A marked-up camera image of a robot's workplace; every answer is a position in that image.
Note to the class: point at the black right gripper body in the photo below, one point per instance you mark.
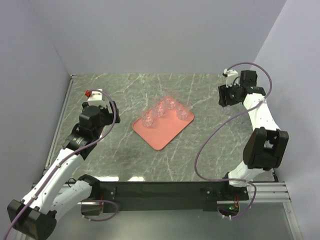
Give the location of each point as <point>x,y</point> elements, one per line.
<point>230,93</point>

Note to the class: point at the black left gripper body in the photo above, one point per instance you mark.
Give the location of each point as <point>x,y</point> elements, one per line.
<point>106,118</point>

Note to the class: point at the clear faceted glass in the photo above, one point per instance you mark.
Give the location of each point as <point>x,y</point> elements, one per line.
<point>182,107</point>
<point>147,117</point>
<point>159,108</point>
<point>238,120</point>
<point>170,99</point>
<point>226,110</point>

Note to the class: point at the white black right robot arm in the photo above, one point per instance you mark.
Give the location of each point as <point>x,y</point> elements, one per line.
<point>267,144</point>

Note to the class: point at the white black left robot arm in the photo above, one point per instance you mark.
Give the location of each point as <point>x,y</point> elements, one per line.
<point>37,213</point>

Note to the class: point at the pink plastic tray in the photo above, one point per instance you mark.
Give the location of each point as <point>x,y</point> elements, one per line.
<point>164,129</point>

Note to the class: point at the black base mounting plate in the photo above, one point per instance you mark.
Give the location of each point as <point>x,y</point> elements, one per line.
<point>161,196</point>

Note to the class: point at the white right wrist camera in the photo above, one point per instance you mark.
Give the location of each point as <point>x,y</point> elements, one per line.
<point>231,77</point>

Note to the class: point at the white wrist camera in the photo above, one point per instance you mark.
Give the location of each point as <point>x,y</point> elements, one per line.
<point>231,77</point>
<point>95,98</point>

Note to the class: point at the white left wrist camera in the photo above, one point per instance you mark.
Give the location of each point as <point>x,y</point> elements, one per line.
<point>95,98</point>

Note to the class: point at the aluminium front frame rail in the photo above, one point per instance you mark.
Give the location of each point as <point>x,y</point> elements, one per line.
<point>272,216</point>

